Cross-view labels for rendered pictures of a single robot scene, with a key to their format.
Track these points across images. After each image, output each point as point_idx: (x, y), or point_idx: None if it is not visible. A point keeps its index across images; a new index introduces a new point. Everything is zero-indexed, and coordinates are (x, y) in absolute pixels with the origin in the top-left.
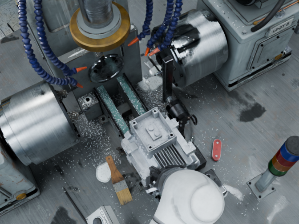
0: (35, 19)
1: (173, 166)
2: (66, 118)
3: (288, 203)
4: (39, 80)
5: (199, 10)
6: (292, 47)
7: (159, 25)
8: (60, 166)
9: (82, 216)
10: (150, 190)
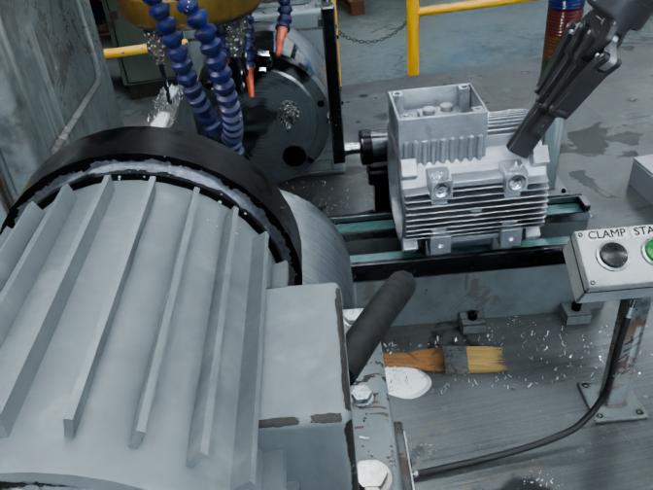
0: (19, 98)
1: (557, 52)
2: (310, 203)
3: (585, 172)
4: None
5: None
6: None
7: (206, 69)
8: None
9: (509, 449)
10: (613, 52)
